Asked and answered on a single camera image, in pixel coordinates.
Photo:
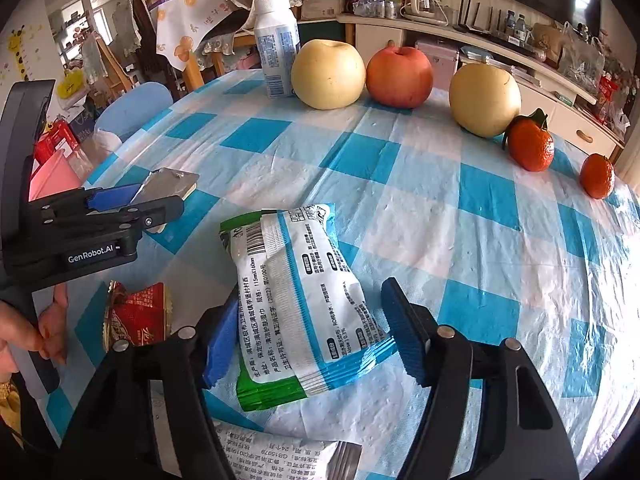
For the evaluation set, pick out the small tangerine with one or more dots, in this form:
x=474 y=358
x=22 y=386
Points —
x=597 y=176

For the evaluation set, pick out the pink storage box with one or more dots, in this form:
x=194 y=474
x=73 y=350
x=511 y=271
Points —
x=444 y=61

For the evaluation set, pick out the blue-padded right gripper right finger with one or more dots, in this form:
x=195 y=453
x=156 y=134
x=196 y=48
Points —
x=520 y=433

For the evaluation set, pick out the red candy wrapper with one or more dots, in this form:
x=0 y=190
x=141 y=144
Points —
x=142 y=317

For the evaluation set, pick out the green white wet-wipes pack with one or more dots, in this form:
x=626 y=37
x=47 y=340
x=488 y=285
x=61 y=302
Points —
x=304 y=324

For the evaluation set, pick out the blue white checked tablecloth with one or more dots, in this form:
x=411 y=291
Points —
x=488 y=247

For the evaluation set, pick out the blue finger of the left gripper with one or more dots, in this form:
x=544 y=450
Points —
x=88 y=199

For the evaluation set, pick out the yellow pear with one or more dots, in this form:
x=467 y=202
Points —
x=484 y=99

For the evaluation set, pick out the orange-flower table cloth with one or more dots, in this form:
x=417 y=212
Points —
x=182 y=25

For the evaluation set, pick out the pink trash bin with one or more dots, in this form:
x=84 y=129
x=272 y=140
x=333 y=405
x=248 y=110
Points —
x=53 y=177

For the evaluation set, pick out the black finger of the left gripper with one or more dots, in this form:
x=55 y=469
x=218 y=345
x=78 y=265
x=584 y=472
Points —
x=110 y=221

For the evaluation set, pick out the blue round stool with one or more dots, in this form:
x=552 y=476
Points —
x=135 y=108

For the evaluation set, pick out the white printed bag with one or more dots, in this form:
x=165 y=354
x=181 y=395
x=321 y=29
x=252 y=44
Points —
x=254 y=454

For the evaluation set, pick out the yellow apple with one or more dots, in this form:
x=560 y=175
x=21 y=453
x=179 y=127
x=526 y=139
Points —
x=328 y=74

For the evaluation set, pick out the white yogurt bottle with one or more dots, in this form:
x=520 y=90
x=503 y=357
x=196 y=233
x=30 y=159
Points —
x=277 y=40

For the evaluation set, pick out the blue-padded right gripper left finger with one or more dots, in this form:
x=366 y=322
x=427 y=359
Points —
x=143 y=414

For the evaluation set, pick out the silver foil snack bag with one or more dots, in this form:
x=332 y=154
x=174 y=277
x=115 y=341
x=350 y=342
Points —
x=160 y=184

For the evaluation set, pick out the white electric kettle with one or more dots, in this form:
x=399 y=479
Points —
x=425 y=11

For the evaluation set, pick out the wooden dining chair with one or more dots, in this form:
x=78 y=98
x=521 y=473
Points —
x=226 y=24

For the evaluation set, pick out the red gift boxes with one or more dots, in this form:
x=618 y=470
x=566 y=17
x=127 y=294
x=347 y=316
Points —
x=59 y=137

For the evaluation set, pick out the tangerine with leaf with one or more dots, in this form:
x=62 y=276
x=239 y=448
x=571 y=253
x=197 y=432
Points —
x=528 y=141

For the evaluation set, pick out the red apple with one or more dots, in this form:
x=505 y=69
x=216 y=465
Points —
x=400 y=77

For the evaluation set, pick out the person's left hand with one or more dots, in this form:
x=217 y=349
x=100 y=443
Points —
x=48 y=339

